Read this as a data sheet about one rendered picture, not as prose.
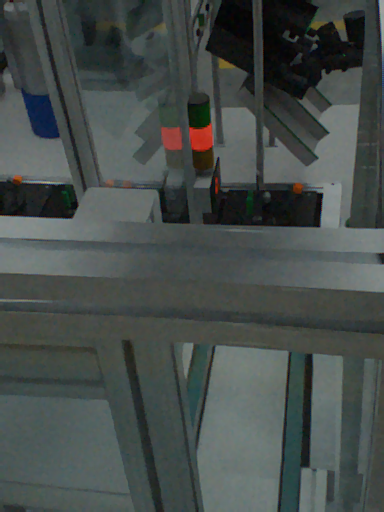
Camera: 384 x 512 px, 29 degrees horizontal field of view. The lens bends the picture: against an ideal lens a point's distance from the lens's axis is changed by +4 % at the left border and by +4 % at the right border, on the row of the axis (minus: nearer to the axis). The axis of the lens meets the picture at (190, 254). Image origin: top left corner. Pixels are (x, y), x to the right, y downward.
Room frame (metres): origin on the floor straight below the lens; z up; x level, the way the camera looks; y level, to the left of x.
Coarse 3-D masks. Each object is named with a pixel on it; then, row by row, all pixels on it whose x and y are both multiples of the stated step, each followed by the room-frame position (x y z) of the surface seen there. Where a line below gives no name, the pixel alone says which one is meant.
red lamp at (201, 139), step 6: (210, 126) 1.34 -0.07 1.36; (192, 132) 1.33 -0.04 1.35; (198, 132) 1.33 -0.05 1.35; (204, 132) 1.33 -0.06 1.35; (210, 132) 1.34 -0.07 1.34; (192, 138) 1.34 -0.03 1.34; (198, 138) 1.33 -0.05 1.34; (204, 138) 1.33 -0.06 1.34; (210, 138) 1.34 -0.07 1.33; (192, 144) 1.34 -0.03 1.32; (198, 144) 1.33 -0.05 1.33; (204, 144) 1.33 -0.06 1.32; (210, 144) 1.34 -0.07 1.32
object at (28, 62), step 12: (12, 0) 2.27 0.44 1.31; (24, 0) 2.26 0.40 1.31; (12, 12) 2.23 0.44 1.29; (24, 12) 2.22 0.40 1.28; (12, 24) 2.23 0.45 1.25; (24, 24) 2.22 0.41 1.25; (12, 36) 2.24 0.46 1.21; (24, 36) 2.22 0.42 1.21; (24, 48) 2.22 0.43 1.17; (36, 48) 2.22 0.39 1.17; (24, 60) 2.23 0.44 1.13; (36, 60) 2.22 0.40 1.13; (24, 72) 2.23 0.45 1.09; (36, 72) 2.22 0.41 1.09; (24, 84) 2.25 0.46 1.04; (36, 84) 2.22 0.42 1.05
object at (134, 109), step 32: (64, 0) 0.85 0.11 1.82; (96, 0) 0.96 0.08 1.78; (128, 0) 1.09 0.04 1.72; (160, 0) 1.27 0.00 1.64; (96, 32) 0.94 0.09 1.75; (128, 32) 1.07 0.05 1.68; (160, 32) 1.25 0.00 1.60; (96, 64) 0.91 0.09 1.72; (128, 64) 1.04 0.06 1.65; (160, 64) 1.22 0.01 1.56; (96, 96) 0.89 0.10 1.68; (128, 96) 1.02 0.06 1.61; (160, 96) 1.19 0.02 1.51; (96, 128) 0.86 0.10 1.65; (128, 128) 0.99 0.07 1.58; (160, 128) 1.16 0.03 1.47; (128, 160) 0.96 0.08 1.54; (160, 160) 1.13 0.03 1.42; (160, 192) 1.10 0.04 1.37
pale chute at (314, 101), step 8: (312, 88) 1.95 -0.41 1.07; (304, 96) 1.96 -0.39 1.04; (312, 96) 1.95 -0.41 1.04; (320, 96) 1.94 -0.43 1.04; (304, 104) 1.93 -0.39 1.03; (312, 104) 1.95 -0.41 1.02; (320, 104) 1.94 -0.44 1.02; (328, 104) 1.93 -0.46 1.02; (312, 112) 1.92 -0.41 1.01; (320, 112) 1.94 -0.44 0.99
